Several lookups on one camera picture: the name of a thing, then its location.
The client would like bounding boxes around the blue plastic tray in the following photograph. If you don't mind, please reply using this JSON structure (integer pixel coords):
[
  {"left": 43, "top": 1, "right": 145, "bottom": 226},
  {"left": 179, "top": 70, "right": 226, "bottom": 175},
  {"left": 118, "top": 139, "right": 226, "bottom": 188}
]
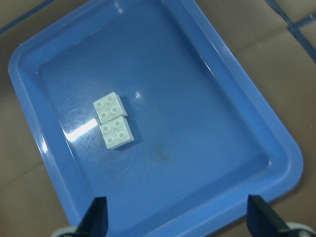
[{"left": 8, "top": 0, "right": 303, "bottom": 237}]

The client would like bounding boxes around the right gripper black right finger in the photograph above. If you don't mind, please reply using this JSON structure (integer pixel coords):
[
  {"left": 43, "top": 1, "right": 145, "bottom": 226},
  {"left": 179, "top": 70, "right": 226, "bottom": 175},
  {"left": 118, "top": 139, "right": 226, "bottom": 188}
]
[{"left": 247, "top": 195, "right": 290, "bottom": 237}]

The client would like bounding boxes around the white block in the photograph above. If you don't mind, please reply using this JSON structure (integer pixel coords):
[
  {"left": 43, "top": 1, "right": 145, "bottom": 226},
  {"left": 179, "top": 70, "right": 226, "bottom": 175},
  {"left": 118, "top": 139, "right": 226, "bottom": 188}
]
[
  {"left": 100, "top": 116, "right": 134, "bottom": 149},
  {"left": 93, "top": 92, "right": 127, "bottom": 124}
]

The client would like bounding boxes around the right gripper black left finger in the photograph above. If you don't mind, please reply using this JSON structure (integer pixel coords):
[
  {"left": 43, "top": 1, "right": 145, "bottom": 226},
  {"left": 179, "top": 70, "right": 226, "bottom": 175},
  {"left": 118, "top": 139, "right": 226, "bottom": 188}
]
[{"left": 75, "top": 197, "right": 109, "bottom": 237}]

